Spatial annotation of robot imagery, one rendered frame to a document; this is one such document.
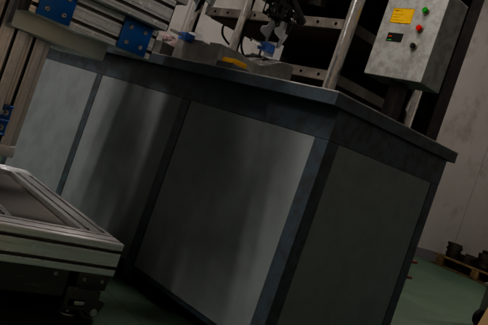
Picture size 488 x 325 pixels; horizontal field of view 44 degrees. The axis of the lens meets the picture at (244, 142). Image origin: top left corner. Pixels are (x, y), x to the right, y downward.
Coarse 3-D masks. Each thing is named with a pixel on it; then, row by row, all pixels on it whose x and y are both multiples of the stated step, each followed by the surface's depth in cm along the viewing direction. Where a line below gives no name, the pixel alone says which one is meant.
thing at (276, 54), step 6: (258, 42) 205; (264, 42) 207; (270, 42) 211; (276, 42) 209; (258, 48) 208; (264, 48) 206; (270, 48) 207; (276, 48) 208; (282, 48) 210; (264, 54) 211; (270, 54) 209; (276, 54) 209
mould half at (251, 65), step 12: (180, 48) 224; (192, 48) 219; (204, 48) 214; (216, 48) 209; (228, 48) 211; (192, 60) 217; (204, 60) 212; (216, 60) 209; (240, 60) 216; (252, 60) 234; (252, 72) 220; (264, 72) 224; (276, 72) 228; (288, 72) 233
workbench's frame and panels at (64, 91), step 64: (64, 64) 283; (128, 64) 243; (192, 64) 205; (64, 128) 268; (128, 128) 232; (192, 128) 205; (256, 128) 183; (320, 128) 166; (384, 128) 175; (64, 192) 254; (128, 192) 222; (192, 192) 197; (256, 192) 177; (320, 192) 165; (384, 192) 186; (128, 256) 212; (192, 256) 189; (256, 256) 171; (320, 256) 172; (384, 256) 194; (256, 320) 165; (320, 320) 179; (384, 320) 202
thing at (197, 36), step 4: (176, 32) 218; (180, 32) 221; (184, 32) 219; (192, 32) 223; (180, 36) 221; (184, 36) 219; (188, 36) 219; (192, 36) 221; (196, 36) 221; (200, 36) 222; (184, 40) 220; (188, 40) 220; (200, 40) 223
